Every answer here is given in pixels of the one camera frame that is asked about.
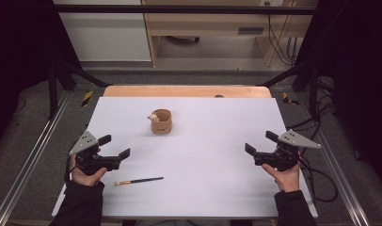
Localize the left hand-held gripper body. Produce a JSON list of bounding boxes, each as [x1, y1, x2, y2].
[[69, 130, 121, 176]]

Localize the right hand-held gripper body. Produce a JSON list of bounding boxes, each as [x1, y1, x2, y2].
[[254, 129, 323, 172]]

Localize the black-handled brush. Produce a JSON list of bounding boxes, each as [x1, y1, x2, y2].
[[114, 176, 165, 187]]

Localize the brown cup with small figure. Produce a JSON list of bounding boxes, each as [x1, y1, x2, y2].
[[147, 108, 173, 136]]

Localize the person's left hand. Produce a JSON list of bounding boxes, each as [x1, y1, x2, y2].
[[71, 154, 108, 187]]

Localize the person's right hand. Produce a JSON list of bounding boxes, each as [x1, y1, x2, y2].
[[262, 163, 301, 193]]

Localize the yellow clamp right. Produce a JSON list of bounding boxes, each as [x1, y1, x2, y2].
[[281, 91, 300, 106]]

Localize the yellow clamp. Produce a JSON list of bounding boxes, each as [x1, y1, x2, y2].
[[81, 90, 94, 107], [281, 91, 300, 106]]

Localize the yellow clamp left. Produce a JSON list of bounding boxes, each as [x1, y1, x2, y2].
[[81, 90, 94, 107]]

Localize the white board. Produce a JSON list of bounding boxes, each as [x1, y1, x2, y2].
[[51, 96, 319, 219]]

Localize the wooden table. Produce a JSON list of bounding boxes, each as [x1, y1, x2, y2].
[[103, 85, 273, 99]]

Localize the black curtain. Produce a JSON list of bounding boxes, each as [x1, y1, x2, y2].
[[296, 0, 382, 189], [0, 0, 84, 149]]

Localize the white cabinet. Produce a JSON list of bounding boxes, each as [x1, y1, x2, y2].
[[53, 0, 152, 62]]

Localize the light wooden desk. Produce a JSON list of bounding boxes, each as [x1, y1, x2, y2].
[[141, 0, 319, 68]]

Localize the left hand-held gripper cable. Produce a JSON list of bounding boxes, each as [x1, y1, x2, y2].
[[64, 154, 78, 183]]

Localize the hand-held gripper cable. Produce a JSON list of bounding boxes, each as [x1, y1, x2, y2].
[[64, 154, 78, 183], [297, 150, 339, 203]]

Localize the black floor cables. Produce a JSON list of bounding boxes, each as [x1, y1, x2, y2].
[[286, 76, 338, 142]]

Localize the black frame strut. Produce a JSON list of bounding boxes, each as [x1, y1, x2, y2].
[[47, 60, 113, 121], [258, 60, 320, 121]]

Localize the aluminium floor rail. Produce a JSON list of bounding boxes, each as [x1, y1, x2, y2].
[[296, 93, 372, 226], [0, 90, 71, 226]]

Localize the right hand-held gripper cable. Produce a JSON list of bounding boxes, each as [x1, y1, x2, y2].
[[297, 150, 339, 203]]

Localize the black hanging cables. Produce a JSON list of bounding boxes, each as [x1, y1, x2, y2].
[[266, 2, 299, 67]]

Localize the black horizontal frame bar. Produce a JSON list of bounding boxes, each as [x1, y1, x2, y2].
[[54, 4, 319, 16]]

